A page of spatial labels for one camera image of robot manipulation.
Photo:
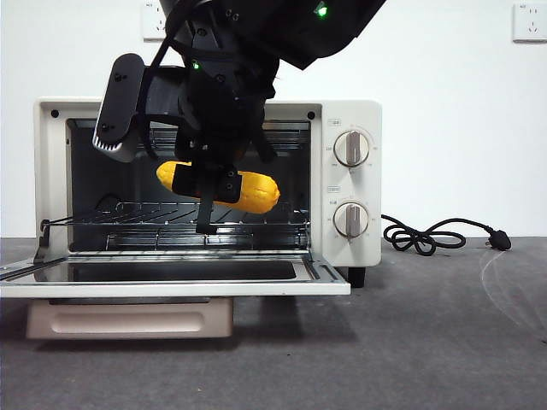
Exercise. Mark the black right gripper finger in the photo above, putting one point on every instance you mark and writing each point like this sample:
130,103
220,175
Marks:
188,181

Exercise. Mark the yellow corn cob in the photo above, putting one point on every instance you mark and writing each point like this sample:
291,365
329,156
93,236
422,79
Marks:
256,192

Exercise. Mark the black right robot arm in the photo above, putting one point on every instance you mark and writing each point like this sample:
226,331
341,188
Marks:
299,25

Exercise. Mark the cream round oven knob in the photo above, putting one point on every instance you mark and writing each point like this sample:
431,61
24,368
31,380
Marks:
350,220
351,149

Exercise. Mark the cream Toshiba toaster oven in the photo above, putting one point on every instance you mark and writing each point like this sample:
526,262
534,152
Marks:
359,252

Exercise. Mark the black oven foot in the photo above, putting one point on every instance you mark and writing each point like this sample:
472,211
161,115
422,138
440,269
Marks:
357,277

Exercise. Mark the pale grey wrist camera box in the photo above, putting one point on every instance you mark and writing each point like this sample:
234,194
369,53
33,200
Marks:
117,98

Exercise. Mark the white wall socket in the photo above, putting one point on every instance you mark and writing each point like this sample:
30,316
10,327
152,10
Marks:
151,21
530,23

